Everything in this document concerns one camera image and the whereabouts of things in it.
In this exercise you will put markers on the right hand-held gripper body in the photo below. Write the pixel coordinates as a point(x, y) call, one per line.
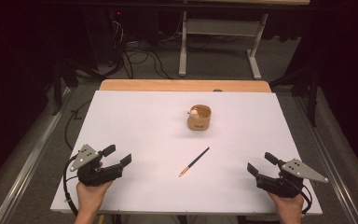
point(284, 186)

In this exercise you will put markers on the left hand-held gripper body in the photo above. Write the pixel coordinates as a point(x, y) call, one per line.
point(88, 174)

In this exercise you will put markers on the black pen with copper end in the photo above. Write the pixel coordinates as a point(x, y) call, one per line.
point(194, 162)

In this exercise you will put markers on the round wooden pen holder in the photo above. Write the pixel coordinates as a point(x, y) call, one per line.
point(199, 123)

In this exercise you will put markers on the person's right hand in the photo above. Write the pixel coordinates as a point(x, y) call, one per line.
point(289, 205)

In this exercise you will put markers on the person's left hand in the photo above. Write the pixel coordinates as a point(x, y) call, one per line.
point(90, 197)

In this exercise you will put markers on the white table board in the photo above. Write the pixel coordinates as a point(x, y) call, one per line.
point(155, 130)

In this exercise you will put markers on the black stand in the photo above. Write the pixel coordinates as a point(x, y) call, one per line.
point(57, 90)
point(313, 93)

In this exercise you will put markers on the wooden table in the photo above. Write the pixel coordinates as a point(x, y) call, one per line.
point(167, 85)

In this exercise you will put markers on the dark computer case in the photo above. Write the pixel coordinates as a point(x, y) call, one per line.
point(105, 34)

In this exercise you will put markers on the metal floor rail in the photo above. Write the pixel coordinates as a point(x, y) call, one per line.
point(332, 168)
point(28, 168)

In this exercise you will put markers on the white metal desk frame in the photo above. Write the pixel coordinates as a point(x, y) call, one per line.
point(220, 27)

